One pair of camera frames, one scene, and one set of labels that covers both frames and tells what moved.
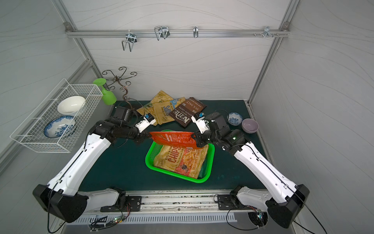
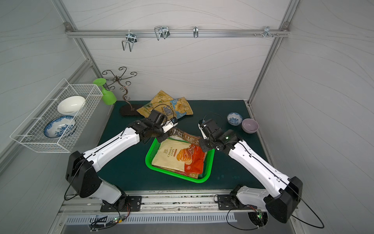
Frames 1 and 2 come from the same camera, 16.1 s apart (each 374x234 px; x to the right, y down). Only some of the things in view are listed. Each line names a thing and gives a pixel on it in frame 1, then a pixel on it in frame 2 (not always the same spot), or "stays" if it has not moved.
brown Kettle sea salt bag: [190, 107] -> [176, 133]
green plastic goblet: [108, 97] stays
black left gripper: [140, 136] -> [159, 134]
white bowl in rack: [71, 105] stays
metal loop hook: [163, 31] stays
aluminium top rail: [70, 32] stays
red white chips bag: [183, 139] -> [194, 158]
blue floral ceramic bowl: [234, 118] stays
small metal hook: [196, 31] stays
